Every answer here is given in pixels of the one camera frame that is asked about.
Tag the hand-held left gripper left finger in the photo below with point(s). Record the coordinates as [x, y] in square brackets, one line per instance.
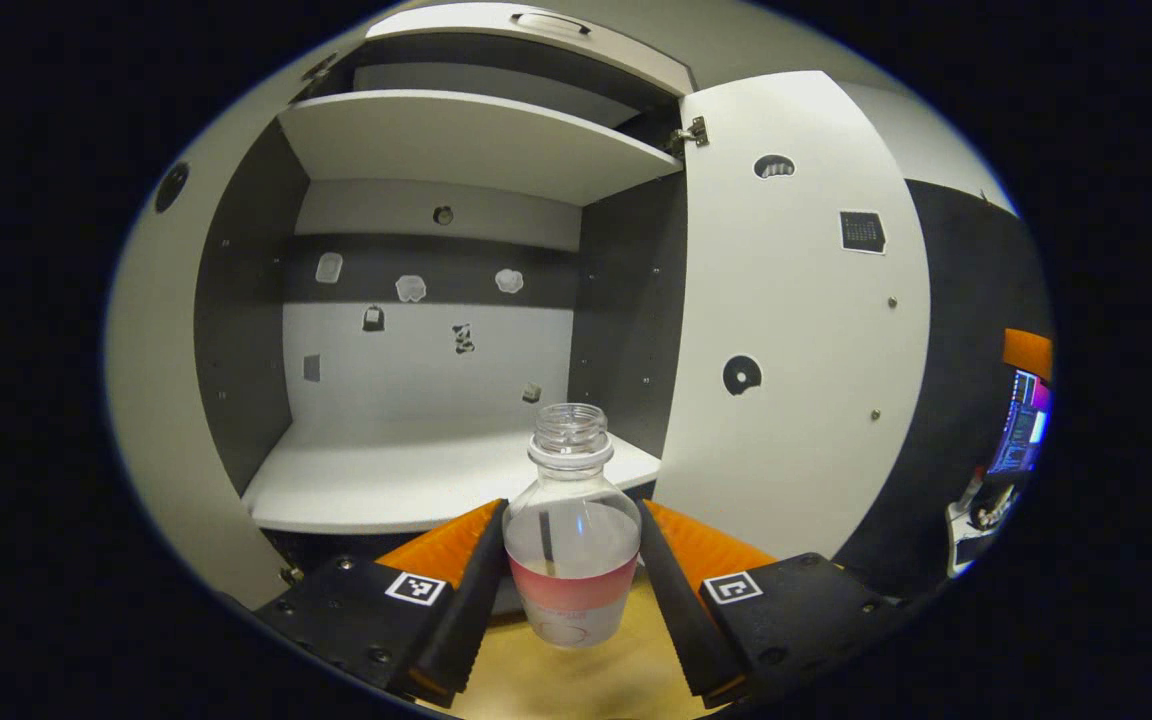
[471, 620]

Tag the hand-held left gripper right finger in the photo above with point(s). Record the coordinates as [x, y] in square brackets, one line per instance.
[681, 620]

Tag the clear bottle with pink label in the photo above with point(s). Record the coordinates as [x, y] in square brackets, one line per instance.
[571, 540]

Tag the white and grey cabinet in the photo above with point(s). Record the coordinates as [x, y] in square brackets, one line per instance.
[406, 380]

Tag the white cabinet door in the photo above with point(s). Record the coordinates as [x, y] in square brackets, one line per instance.
[796, 300]
[151, 330]

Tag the white cabinet shelf board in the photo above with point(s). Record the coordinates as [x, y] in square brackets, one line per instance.
[406, 470]
[466, 140]

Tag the metal door hinge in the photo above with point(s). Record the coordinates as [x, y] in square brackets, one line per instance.
[691, 133]
[318, 68]

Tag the white cabinet drawer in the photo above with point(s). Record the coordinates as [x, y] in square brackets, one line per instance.
[466, 22]

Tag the computer monitor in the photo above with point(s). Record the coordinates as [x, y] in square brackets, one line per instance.
[1021, 425]

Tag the white equipment frame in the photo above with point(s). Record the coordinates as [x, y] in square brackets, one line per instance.
[966, 530]

